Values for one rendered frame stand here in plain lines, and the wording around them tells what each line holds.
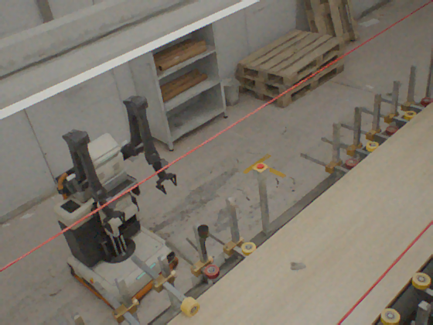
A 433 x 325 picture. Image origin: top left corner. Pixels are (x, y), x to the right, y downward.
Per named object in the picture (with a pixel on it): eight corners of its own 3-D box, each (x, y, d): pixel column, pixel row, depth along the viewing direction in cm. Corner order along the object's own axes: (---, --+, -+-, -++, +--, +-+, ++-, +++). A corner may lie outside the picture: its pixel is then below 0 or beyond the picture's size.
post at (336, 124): (332, 179, 333) (332, 121, 306) (335, 176, 335) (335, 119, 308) (335, 181, 331) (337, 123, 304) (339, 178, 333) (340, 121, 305)
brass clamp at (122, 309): (113, 318, 233) (110, 312, 230) (134, 301, 239) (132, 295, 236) (119, 325, 229) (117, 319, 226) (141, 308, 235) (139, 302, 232)
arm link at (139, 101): (131, 88, 278) (119, 96, 273) (147, 97, 271) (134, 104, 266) (140, 145, 308) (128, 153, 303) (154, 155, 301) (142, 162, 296)
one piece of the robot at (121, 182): (98, 211, 309) (89, 186, 297) (129, 189, 324) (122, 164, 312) (113, 220, 300) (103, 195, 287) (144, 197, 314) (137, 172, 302)
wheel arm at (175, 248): (165, 246, 282) (163, 241, 280) (169, 243, 284) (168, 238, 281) (213, 283, 253) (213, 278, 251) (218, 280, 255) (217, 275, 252)
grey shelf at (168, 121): (148, 139, 549) (114, 8, 461) (203, 107, 592) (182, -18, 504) (171, 152, 519) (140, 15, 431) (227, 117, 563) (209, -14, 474)
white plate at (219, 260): (192, 288, 268) (189, 276, 263) (224, 261, 281) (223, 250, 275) (193, 289, 268) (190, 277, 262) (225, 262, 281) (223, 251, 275)
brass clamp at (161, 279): (151, 288, 245) (150, 282, 242) (172, 272, 251) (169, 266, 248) (158, 294, 240) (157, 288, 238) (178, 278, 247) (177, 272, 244)
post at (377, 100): (370, 148, 358) (374, 93, 331) (373, 146, 360) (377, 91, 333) (374, 150, 356) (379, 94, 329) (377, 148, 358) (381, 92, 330)
